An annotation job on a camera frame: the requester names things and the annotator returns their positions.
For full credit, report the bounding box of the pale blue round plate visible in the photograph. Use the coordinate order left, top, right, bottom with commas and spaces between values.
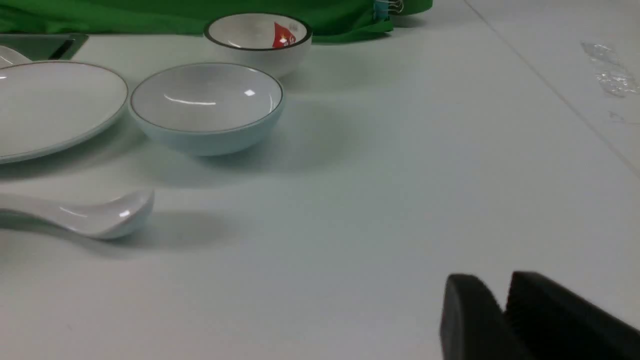
0, 61, 130, 164

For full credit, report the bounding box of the pale blue shallow bowl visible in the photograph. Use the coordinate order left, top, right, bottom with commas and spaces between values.
128, 63, 286, 157

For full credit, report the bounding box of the green backdrop cloth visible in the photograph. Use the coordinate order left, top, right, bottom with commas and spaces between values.
0, 0, 434, 44

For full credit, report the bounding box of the white bowl with red picture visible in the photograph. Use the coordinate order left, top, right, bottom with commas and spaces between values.
202, 12, 314, 78

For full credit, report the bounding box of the clear tape on table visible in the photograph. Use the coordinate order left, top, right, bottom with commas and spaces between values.
580, 42, 639, 98

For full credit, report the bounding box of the green rectangular tray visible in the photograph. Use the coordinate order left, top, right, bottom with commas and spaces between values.
0, 33, 89, 61

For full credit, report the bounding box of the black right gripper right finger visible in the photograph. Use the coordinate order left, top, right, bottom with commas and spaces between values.
505, 271, 640, 360

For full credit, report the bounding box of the pale blue ceramic spoon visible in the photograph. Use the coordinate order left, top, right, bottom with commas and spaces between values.
0, 189, 155, 240

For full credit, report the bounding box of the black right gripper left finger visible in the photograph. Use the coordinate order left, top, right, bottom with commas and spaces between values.
439, 273, 531, 360

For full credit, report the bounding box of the blue binder clip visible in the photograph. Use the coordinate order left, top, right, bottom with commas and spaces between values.
373, 0, 404, 20

